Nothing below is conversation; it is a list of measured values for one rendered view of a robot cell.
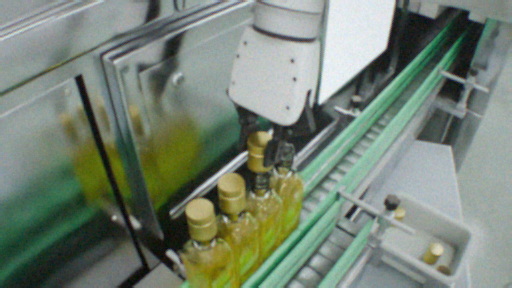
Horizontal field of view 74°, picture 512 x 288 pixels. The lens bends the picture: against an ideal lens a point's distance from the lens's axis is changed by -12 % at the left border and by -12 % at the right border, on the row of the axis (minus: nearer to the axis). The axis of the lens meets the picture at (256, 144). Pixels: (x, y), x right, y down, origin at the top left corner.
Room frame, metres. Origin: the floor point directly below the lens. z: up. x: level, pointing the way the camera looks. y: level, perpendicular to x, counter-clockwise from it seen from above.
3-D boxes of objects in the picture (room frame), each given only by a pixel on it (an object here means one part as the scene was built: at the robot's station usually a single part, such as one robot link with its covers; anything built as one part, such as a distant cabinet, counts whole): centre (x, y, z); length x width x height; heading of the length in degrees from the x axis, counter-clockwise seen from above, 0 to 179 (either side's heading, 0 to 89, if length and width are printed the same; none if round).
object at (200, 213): (0.29, 0.07, 1.14); 0.04 x 0.04 x 0.04
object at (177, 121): (0.72, -0.12, 1.15); 0.90 x 0.03 x 0.34; 140
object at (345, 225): (0.46, -0.21, 0.85); 0.09 x 0.04 x 0.07; 50
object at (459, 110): (0.94, -0.64, 0.90); 0.17 x 0.05 x 0.22; 50
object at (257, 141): (0.38, -0.01, 1.17); 0.04 x 0.04 x 0.04
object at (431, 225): (0.47, -0.38, 0.80); 0.22 x 0.17 x 0.09; 50
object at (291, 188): (0.42, -0.04, 0.99); 0.06 x 0.06 x 0.21; 50
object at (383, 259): (0.49, -0.36, 0.79); 0.27 x 0.17 x 0.08; 50
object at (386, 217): (0.45, -0.23, 0.95); 0.17 x 0.03 x 0.12; 50
